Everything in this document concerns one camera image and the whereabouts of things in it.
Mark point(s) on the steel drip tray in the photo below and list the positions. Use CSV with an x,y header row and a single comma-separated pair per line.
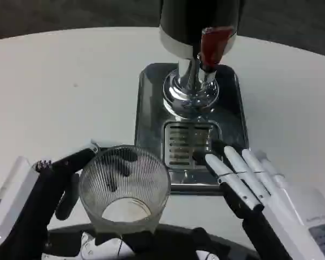
x,y
233,113

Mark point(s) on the black and chrome drink dispenser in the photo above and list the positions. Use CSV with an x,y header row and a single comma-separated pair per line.
x,y
184,29

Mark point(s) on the black and white robot torso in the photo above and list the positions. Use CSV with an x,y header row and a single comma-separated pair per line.
x,y
157,243

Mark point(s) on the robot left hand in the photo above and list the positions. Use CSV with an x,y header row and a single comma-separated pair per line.
x,y
27,205

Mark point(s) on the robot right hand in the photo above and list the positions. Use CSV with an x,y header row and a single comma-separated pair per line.
x,y
273,205

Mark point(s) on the clear ribbed glass cup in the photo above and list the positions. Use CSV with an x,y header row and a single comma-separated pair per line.
x,y
124,200

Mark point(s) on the slotted steel tray grid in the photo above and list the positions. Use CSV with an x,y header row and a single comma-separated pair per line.
x,y
184,143

